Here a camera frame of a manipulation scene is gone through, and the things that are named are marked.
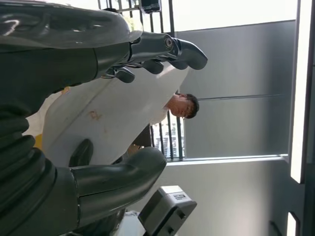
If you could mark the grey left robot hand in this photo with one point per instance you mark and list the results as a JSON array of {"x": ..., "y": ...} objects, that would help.
[{"x": 49, "y": 65}]

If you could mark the brown cardboard box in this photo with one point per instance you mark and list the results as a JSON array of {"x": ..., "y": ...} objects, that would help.
[{"x": 134, "y": 150}]

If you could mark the black window railing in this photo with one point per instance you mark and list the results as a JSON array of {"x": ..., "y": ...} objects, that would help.
[{"x": 170, "y": 140}]

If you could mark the person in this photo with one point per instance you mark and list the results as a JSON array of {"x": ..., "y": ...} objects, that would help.
[{"x": 184, "y": 106}]

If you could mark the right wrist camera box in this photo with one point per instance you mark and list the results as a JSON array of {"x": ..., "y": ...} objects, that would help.
[{"x": 167, "y": 208}]

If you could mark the white wall light strip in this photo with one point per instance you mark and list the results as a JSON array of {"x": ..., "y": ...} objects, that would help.
[
  {"x": 292, "y": 226},
  {"x": 301, "y": 97}
]

